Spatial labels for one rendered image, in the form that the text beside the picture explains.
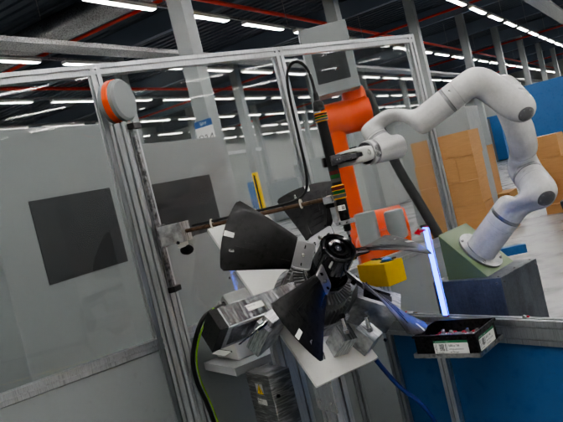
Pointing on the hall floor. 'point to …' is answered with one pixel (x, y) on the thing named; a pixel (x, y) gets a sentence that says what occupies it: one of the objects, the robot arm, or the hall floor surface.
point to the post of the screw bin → (451, 390)
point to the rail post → (398, 378)
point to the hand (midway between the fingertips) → (331, 161)
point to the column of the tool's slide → (197, 408)
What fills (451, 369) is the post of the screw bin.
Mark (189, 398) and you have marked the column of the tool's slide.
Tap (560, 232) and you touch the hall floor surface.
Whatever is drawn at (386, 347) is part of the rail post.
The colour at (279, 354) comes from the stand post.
